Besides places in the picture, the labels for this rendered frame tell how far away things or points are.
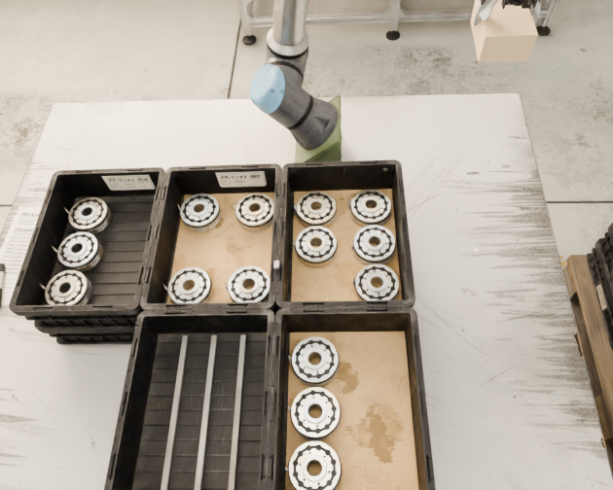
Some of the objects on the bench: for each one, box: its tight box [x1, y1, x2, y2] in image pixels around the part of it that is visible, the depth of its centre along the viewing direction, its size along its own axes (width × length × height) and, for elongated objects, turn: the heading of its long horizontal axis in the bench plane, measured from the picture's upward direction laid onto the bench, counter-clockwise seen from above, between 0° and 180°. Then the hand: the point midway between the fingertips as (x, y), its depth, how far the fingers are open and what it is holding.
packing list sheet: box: [0, 206, 41, 305], centre depth 148 cm, size 33×23×1 cm
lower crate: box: [36, 328, 135, 344], centre depth 137 cm, size 40×30×12 cm
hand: (503, 21), depth 126 cm, fingers closed on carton, 14 cm apart
